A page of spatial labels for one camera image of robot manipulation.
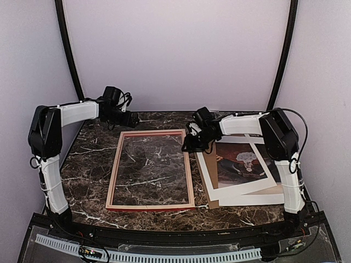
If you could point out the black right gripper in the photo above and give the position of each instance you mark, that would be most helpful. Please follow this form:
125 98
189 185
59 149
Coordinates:
191 146

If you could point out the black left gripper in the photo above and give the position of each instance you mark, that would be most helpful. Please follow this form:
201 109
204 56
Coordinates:
126 123

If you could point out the brown cardboard backing board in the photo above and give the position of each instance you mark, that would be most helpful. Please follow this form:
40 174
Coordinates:
246 194

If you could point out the dark flower photo print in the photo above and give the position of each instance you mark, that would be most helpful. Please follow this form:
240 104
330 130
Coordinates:
237 164

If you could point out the clear acrylic sheet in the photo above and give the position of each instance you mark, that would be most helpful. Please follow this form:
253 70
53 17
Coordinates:
150 170

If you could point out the red wooden picture frame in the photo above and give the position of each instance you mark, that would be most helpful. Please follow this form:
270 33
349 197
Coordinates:
115 170

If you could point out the white photo mat board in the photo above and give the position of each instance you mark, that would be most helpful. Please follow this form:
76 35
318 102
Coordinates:
257 144

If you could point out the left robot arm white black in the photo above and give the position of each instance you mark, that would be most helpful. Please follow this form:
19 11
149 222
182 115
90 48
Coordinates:
46 139

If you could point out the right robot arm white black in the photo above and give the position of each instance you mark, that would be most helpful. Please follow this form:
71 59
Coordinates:
280 139

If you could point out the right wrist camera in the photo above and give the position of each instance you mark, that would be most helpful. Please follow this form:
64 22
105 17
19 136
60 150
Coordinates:
193 128

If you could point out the white slotted cable duct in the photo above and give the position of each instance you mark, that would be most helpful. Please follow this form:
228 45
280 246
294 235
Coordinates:
101 255

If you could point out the left black corner post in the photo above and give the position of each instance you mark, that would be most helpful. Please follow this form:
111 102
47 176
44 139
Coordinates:
60 13

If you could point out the black corner post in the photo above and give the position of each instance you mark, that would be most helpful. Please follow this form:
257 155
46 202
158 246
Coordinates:
284 54
60 13

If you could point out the black front table rail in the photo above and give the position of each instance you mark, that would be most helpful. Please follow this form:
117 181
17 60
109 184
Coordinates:
259 236

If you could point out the right black corner post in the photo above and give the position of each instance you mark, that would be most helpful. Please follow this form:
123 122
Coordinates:
284 54

